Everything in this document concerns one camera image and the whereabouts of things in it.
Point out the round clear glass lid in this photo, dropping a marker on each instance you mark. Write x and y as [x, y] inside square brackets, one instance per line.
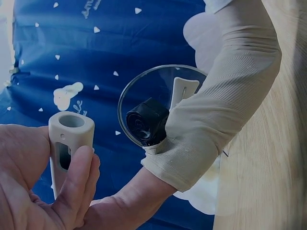
[144, 86]

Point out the person's right hand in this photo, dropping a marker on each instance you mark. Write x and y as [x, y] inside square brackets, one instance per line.
[134, 198]

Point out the person's right forearm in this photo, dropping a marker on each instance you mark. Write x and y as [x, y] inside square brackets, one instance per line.
[230, 95]

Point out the white slotted plastic piece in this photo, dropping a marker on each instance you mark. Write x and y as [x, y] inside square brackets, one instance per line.
[183, 89]

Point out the person's left hand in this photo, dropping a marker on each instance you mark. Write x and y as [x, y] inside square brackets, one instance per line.
[21, 191]

